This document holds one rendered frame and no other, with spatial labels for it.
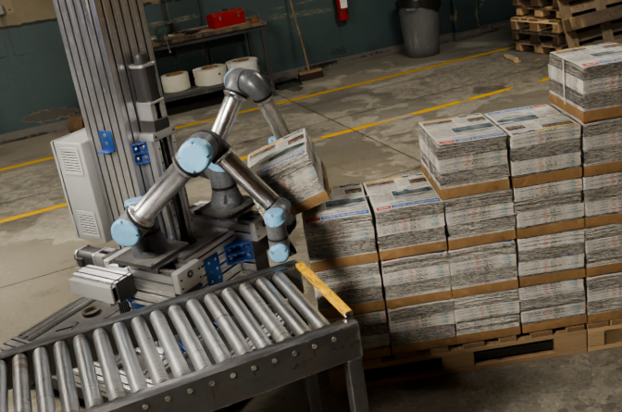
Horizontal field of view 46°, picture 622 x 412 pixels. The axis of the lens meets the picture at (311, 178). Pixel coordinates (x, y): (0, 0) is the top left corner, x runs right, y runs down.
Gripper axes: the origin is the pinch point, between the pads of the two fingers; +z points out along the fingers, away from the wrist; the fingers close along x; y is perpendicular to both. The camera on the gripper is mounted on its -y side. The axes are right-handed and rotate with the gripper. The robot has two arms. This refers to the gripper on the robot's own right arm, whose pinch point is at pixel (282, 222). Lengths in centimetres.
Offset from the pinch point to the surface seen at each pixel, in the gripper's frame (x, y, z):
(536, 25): -268, -135, 605
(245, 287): 13, 2, -49
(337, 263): -13.1, -24.5, -5.4
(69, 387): 61, 17, -96
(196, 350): 26, 6, -86
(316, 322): -10, -6, -79
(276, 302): 3, -2, -62
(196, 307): 29, 7, -59
